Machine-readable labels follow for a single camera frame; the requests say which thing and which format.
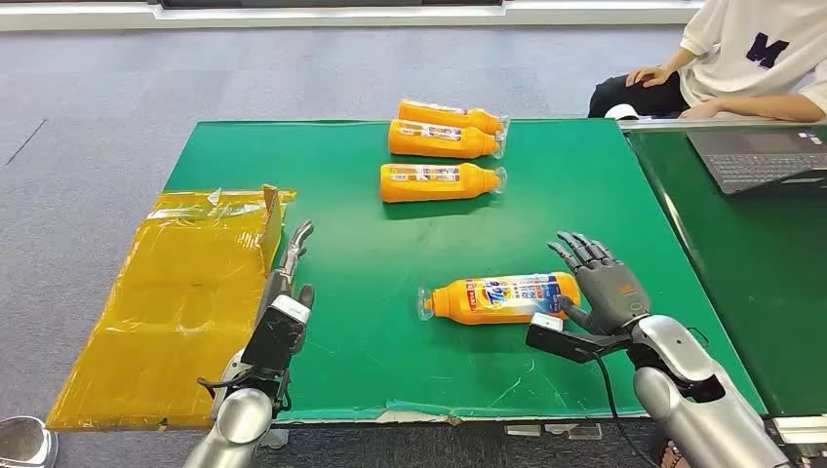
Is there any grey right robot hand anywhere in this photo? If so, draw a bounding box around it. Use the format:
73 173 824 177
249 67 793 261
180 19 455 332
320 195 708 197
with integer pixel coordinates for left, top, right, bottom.
547 231 651 337

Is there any person's left hand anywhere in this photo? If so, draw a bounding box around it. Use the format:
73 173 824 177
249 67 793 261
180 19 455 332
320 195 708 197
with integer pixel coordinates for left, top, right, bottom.
679 98 724 122

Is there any person's right hand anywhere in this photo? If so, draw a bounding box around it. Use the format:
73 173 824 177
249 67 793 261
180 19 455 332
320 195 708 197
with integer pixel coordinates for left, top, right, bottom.
625 64 675 89

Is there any orange Tide detergent bottle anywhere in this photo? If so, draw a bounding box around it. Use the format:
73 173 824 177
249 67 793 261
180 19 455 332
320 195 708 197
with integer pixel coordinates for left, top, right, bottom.
416 271 581 327

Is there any person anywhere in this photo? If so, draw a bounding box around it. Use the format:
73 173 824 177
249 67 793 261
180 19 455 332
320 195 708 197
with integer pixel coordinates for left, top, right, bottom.
587 0 827 124

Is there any grey laptop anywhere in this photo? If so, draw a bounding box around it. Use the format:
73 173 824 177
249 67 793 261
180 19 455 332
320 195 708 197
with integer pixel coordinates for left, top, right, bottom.
687 127 827 196

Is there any green table mat under laptop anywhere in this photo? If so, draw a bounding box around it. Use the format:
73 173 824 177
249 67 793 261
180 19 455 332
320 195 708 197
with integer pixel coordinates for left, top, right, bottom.
626 128 827 418

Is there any large green table mat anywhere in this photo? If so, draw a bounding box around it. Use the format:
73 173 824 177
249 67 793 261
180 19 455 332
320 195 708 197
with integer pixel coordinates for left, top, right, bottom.
164 119 768 424

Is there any yellow taped cardboard box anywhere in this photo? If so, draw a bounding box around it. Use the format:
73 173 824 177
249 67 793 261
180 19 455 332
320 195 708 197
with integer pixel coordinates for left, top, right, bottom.
46 185 297 433

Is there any aluminium table edge rail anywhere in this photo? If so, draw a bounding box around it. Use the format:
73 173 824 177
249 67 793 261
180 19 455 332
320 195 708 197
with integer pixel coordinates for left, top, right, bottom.
618 116 827 135

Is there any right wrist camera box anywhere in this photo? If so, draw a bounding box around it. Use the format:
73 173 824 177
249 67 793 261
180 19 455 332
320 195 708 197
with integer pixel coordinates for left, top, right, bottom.
525 312 615 365

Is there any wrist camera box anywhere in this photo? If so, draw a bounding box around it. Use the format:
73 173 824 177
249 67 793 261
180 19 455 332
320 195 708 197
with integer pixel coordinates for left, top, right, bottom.
525 312 615 365
240 294 312 377

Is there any black cable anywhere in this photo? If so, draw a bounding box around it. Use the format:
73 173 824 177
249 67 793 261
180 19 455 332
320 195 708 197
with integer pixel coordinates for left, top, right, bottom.
591 353 642 468

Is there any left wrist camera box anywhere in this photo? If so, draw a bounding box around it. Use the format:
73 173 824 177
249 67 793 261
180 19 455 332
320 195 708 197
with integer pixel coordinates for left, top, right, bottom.
240 294 312 377

